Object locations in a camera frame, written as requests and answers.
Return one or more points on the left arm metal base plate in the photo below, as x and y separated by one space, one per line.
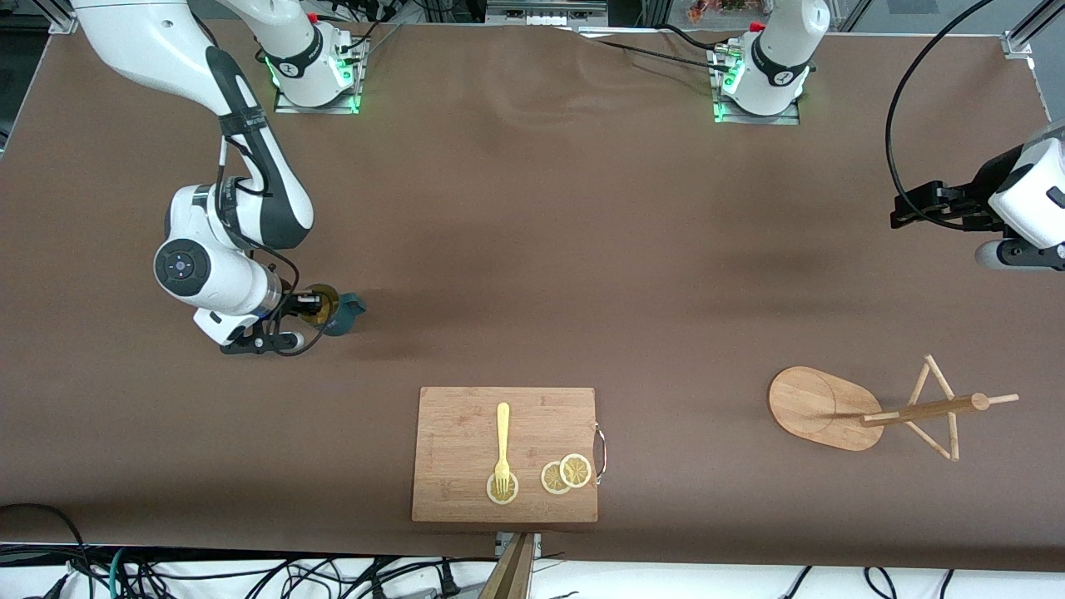
790 116

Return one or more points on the lemon slice under fork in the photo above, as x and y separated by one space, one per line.
492 495

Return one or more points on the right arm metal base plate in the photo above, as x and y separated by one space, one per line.
354 91

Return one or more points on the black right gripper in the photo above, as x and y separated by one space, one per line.
290 303

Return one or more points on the dark teal ribbed mug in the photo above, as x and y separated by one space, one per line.
345 314

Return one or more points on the wooden cutting board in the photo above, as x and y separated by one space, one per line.
458 449

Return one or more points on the grey power strip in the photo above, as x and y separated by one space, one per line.
545 10

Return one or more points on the yellow plastic fork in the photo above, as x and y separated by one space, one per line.
502 433

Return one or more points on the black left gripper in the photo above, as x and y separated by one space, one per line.
980 193

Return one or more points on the brown camera stand beam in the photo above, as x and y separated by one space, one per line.
512 574

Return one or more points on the aluminium frame corner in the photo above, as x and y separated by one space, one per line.
62 21
1027 33

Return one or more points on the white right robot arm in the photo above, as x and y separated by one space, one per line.
208 266

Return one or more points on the wooden mug rack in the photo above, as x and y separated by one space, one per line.
811 403

